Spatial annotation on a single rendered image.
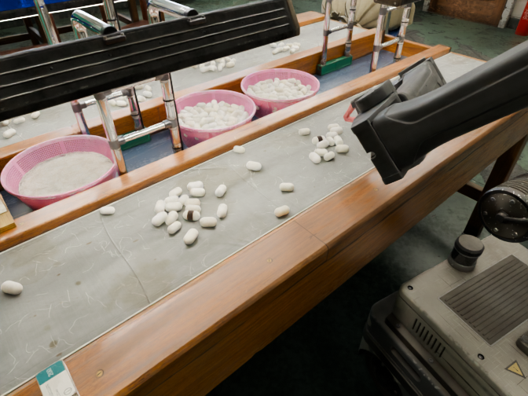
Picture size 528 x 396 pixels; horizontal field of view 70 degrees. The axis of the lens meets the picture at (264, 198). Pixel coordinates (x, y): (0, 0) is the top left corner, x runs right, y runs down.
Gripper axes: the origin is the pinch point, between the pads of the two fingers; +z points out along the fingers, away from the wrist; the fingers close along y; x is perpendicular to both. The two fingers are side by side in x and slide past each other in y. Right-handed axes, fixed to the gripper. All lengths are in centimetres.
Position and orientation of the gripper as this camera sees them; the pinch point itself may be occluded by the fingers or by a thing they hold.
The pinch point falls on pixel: (346, 117)
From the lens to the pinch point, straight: 104.4
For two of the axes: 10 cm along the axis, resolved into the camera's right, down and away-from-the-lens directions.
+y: -7.6, 4.2, -5.0
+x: 4.3, 9.0, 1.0
